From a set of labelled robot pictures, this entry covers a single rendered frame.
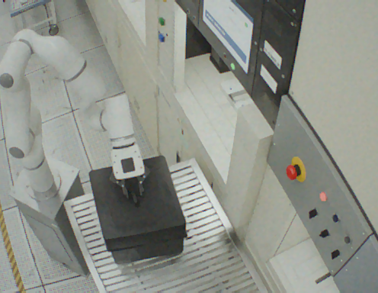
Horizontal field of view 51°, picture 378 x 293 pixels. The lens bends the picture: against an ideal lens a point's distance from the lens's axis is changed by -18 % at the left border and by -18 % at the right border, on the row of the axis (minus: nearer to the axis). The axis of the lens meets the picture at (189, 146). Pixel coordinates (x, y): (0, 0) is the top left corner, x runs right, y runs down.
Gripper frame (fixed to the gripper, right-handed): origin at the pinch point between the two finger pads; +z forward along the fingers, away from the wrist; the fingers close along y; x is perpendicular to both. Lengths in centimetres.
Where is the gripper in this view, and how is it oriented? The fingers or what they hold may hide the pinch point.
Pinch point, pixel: (132, 191)
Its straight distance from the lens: 156.0
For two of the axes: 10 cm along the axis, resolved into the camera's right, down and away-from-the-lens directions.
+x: -2.1, -1.3, 9.7
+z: 1.8, 9.7, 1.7
